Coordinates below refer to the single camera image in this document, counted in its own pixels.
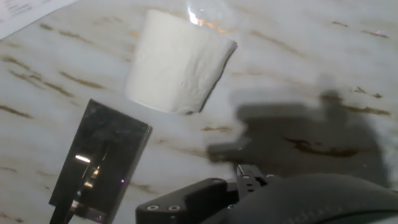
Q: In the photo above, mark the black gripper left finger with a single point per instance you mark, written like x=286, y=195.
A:
x=192, y=199

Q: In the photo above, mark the marble pattern board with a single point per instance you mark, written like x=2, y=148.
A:
x=311, y=56

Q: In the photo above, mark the small blue circuit board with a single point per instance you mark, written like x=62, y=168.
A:
x=118, y=133

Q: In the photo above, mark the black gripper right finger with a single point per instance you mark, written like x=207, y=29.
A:
x=270, y=176

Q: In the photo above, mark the white paper sheet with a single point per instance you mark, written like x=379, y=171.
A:
x=18, y=15

